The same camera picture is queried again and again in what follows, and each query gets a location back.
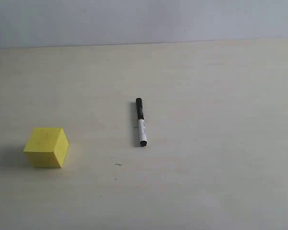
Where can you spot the black and white marker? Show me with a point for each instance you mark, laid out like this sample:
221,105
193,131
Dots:
141,123

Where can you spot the yellow foam cube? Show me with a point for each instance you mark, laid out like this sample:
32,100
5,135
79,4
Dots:
47,147

